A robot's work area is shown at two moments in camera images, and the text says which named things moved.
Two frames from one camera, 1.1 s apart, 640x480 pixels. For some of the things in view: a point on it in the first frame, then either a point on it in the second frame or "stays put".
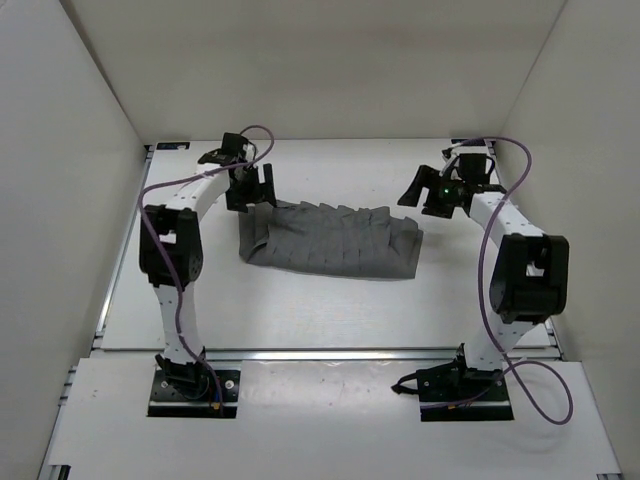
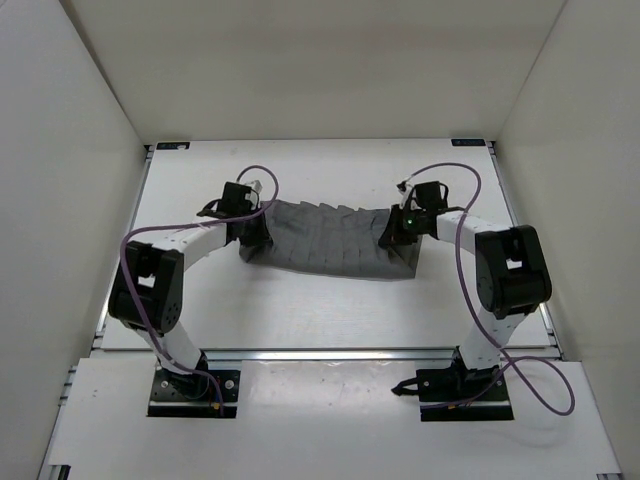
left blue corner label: (172, 145) stays put
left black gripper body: (249, 190) -> (254, 232)
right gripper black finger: (423, 177) -> (393, 231)
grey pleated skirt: (316, 238) stays put
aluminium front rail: (332, 354) stays put
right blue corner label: (469, 142) stays put
